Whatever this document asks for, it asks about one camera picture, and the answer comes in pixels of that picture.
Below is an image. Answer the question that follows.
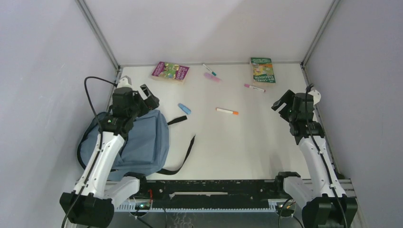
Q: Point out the pink eraser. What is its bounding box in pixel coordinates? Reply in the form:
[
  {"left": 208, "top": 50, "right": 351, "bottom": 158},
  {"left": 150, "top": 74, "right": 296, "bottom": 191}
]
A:
[{"left": 203, "top": 72, "right": 221, "bottom": 83}]

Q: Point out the pink capped marker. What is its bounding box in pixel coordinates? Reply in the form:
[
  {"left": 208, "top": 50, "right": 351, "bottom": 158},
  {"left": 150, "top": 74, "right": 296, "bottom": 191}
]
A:
[{"left": 244, "top": 84, "right": 266, "bottom": 93}]

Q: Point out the blue eraser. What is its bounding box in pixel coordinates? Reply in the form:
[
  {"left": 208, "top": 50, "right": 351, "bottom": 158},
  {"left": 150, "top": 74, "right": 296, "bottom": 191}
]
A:
[{"left": 178, "top": 103, "right": 191, "bottom": 115}]

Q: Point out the aluminium frame profile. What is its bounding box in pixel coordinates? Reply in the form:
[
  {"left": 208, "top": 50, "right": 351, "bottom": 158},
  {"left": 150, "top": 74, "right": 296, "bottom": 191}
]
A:
[{"left": 75, "top": 0, "right": 122, "bottom": 75}]

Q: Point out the orange capped marker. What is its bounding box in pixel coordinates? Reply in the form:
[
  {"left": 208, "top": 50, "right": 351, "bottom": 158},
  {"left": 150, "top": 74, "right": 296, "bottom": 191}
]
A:
[{"left": 215, "top": 107, "right": 239, "bottom": 115}]

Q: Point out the green treehouse book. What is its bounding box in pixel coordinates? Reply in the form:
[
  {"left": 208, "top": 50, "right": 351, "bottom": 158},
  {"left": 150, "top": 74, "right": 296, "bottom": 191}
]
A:
[{"left": 249, "top": 57, "right": 276, "bottom": 85}]

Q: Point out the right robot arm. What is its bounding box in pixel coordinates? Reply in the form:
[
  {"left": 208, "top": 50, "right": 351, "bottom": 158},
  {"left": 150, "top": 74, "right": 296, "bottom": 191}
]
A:
[{"left": 271, "top": 90, "right": 358, "bottom": 228}]

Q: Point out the teal capped marker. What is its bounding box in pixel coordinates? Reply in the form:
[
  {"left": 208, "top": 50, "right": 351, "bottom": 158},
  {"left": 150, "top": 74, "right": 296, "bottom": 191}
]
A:
[{"left": 202, "top": 64, "right": 217, "bottom": 76}]

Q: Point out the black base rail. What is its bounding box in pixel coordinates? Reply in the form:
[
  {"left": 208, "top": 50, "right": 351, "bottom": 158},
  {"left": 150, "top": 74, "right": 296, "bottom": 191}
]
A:
[{"left": 130, "top": 180, "right": 289, "bottom": 211}]

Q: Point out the blue student backpack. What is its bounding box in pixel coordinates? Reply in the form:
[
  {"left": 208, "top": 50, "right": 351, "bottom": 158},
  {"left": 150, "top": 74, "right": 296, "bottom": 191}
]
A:
[{"left": 77, "top": 110, "right": 194, "bottom": 181}]

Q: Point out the purple treehouse book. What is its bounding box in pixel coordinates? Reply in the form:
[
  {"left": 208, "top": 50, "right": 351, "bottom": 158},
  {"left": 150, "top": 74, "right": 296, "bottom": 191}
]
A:
[{"left": 151, "top": 62, "right": 190, "bottom": 84}]

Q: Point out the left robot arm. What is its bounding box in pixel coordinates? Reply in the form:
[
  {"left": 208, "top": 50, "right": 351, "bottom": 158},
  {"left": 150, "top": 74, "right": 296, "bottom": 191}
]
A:
[{"left": 59, "top": 76, "right": 159, "bottom": 228}]

